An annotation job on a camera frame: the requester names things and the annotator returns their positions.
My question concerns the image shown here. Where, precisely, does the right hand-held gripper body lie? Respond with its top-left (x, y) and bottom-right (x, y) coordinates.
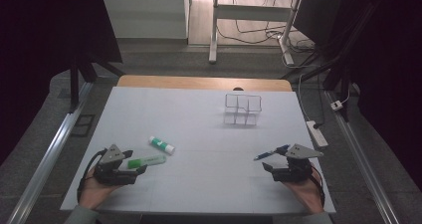
top-left (271, 143), bottom-right (324, 184)

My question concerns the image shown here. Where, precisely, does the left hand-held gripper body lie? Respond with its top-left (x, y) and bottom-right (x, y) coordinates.
top-left (93, 143), bottom-right (138, 186)

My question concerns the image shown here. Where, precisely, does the green highlighter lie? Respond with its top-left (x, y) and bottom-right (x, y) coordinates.
top-left (127, 153), bottom-right (167, 170)

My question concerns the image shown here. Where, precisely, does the blue pen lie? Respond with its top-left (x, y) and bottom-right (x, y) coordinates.
top-left (253, 144), bottom-right (291, 161)

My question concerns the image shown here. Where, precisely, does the white and green glue stick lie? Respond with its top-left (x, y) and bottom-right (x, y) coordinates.
top-left (147, 135), bottom-right (176, 155)

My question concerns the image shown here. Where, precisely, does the clear acrylic pen holder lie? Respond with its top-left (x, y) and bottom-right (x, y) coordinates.
top-left (223, 93), bottom-right (263, 127)

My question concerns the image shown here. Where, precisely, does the person's left hand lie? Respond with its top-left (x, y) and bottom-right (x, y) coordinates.
top-left (78, 176), bottom-right (122, 211)

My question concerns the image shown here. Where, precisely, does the person's right hand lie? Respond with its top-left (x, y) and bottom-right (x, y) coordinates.
top-left (282, 165), bottom-right (325, 215)

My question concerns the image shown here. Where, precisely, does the white power strip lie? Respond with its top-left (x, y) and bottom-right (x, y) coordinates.
top-left (306, 119), bottom-right (329, 148)

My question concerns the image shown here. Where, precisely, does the black stand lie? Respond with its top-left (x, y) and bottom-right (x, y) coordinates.
top-left (282, 4), bottom-right (376, 122)
top-left (68, 56), bottom-right (125, 113)

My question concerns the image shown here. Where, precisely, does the black curtain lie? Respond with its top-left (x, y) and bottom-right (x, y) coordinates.
top-left (0, 0), bottom-right (123, 165)
top-left (293, 0), bottom-right (422, 192)

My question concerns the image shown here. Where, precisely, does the white cabinet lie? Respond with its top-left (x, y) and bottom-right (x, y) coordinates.
top-left (100, 0), bottom-right (192, 40)

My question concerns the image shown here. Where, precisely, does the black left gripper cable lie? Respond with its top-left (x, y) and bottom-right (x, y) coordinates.
top-left (77, 148), bottom-right (107, 202)

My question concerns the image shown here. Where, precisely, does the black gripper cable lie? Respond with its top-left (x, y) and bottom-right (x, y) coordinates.
top-left (312, 165), bottom-right (326, 207)
top-left (77, 148), bottom-right (107, 202)

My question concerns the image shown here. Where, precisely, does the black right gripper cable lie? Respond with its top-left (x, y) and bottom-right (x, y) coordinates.
top-left (312, 165), bottom-right (326, 207)

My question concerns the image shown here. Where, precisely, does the black rectangular floor frame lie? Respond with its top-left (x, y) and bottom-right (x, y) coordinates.
top-left (71, 113), bottom-right (97, 138)

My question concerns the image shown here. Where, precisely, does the white power strip cable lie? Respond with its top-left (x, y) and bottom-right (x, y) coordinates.
top-left (297, 72), bottom-right (313, 122)

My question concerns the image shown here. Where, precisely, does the aluminium floor rail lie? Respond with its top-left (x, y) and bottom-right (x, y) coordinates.
top-left (324, 90), bottom-right (401, 224)
top-left (6, 81), bottom-right (94, 224)

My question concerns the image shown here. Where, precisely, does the black floor cable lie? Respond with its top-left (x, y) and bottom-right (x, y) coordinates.
top-left (217, 18), bottom-right (290, 45)

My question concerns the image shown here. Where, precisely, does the white desk frame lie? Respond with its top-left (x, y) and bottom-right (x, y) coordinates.
top-left (208, 0), bottom-right (342, 66)

